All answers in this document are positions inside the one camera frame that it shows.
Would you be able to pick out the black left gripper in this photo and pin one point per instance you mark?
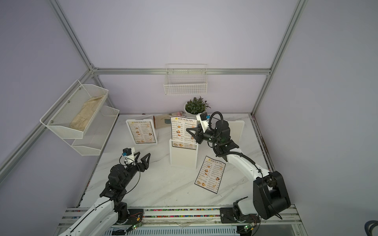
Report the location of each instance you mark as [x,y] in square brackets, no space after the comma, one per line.
[145,165]

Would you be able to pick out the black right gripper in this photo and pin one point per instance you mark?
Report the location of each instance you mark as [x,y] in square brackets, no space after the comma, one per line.
[200,136]

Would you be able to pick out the dim sum menu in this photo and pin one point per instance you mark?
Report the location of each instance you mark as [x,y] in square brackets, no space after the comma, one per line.
[179,135]
[141,132]
[210,174]

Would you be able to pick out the white acrylic menu holder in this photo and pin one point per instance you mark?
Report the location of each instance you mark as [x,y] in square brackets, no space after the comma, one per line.
[183,155]
[141,132]
[236,130]

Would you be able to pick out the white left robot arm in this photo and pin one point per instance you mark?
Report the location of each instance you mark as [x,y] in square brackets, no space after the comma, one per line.
[109,209]

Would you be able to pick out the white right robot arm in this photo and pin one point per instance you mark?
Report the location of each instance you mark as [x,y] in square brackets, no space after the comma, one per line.
[269,194]

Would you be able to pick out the potted green plant white pot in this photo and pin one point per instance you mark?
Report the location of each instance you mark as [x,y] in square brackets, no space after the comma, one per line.
[197,105]

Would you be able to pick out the beige oven mitt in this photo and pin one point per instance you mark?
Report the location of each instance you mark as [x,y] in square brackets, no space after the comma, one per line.
[163,120]

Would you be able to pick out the beige cloth in shelf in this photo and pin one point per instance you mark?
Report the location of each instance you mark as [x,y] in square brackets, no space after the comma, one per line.
[82,119]

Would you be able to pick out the white two-tier mesh shelf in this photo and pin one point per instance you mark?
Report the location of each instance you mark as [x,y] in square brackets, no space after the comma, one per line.
[92,140]

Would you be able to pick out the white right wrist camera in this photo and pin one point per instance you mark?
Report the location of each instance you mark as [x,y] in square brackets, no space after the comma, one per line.
[203,118]

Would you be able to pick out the white wire wall basket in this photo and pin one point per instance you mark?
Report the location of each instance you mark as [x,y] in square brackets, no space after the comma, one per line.
[185,79]

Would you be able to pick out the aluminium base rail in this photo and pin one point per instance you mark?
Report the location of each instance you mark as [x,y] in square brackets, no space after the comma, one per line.
[207,220]

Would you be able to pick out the aluminium frame profiles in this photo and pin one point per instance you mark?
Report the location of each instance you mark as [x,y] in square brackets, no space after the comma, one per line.
[11,163]

